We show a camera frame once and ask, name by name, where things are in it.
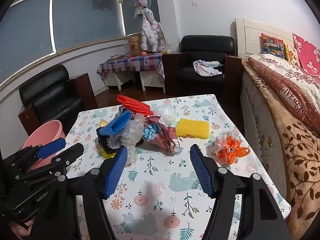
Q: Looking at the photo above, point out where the orange and white plastic bag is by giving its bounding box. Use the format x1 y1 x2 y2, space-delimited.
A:
215 131 250 165

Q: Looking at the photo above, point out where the white plastic bubble bag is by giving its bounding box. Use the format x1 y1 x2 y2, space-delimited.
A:
157 104 178 125

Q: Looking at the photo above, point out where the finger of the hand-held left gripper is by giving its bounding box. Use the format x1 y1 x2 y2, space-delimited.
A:
30 143 85 180
7 138 67 168

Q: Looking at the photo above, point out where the pale patterned puffer jacket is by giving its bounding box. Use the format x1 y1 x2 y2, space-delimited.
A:
140 7 166 53

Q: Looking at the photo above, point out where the pink plastic bucket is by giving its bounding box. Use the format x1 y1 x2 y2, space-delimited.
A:
22 120 67 170

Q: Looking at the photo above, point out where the white hat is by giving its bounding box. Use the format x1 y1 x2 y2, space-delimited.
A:
134 4 145 19

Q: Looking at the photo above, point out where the yellow foam net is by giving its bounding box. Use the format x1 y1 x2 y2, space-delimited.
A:
176 119 209 139

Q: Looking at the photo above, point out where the colourful patterned pillow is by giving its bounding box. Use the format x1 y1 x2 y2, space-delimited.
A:
261 33 285 59

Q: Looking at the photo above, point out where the pink floral pillow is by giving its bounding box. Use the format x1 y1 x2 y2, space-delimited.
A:
292 33 320 77

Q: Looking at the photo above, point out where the blue foam net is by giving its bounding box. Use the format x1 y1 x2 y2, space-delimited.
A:
105 110 133 137

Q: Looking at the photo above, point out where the black leather armchair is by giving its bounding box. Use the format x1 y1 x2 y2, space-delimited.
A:
18 64 99 135
162 35 242 105

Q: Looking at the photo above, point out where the brown paper bag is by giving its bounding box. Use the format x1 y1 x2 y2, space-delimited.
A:
127 35 143 55

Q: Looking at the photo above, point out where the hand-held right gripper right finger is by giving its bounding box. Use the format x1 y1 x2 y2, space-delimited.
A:
189 144 292 240

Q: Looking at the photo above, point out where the floral bear print tablecloth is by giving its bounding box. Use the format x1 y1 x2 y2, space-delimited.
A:
66 94 292 240

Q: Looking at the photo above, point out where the yellow floral pillow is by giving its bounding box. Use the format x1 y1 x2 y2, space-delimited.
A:
284 44 300 64

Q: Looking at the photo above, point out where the white desk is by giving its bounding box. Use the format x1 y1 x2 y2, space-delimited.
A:
105 70 165 93

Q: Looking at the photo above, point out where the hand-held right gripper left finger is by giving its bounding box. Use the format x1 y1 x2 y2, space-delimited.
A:
67 145 128 240

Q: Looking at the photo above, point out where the bed mattress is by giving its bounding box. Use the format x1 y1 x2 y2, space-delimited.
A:
240 75 295 205

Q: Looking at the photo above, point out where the white patterned cloth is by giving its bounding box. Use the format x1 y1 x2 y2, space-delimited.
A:
193 60 224 77

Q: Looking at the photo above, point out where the white bed headboard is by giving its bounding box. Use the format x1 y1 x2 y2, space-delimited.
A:
235 17 295 58

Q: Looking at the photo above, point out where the red foam net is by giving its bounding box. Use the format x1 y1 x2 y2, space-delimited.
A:
117 94 154 117

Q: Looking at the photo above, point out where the pink paper wrapper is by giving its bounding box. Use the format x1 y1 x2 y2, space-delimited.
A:
142 115 181 155

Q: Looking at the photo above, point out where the clear bubble wrap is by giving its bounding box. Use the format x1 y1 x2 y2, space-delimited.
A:
107 114 146 167

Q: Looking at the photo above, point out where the person's left hand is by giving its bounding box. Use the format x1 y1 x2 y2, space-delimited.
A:
9 217 37 240

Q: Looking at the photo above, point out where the black foam net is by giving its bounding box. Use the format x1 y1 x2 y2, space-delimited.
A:
96 127 118 154

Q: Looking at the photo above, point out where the checkered tablecloth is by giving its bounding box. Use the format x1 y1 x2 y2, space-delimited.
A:
97 52 165 85

